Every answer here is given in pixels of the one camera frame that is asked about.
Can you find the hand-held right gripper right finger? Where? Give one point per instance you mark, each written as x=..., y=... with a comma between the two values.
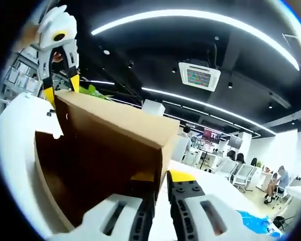
x=188, y=190

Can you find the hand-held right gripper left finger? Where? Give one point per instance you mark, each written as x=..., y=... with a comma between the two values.
x=140, y=213

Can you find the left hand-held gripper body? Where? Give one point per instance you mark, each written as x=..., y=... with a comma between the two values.
x=50, y=27

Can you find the blue soft tissue pack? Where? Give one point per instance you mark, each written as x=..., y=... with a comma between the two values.
x=253, y=222

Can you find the brown cardboard shoe box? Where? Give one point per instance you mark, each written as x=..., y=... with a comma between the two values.
x=115, y=120

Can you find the person's left hand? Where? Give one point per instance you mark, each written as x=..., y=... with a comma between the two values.
x=57, y=57

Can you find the white equipment rack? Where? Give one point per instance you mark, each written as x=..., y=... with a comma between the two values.
x=22, y=75

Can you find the white ceiling light strip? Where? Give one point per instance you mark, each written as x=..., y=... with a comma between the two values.
x=155, y=91
x=170, y=13
x=100, y=82

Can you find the green potted plant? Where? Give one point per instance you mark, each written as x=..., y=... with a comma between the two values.
x=92, y=90

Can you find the white office chair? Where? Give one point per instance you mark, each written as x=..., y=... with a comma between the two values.
x=245, y=175
x=227, y=168

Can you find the small black object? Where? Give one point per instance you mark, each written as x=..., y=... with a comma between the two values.
x=49, y=113

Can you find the white square pillar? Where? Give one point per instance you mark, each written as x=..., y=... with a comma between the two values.
x=153, y=107

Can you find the ceiling air conditioner vent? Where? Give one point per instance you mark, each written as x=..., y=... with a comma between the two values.
x=198, y=75

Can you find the red wall screen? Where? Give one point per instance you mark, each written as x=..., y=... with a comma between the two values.
x=212, y=135

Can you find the dark wall screen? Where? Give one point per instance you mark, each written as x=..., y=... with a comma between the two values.
x=235, y=141

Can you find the black frame chair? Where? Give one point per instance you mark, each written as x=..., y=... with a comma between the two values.
x=278, y=221

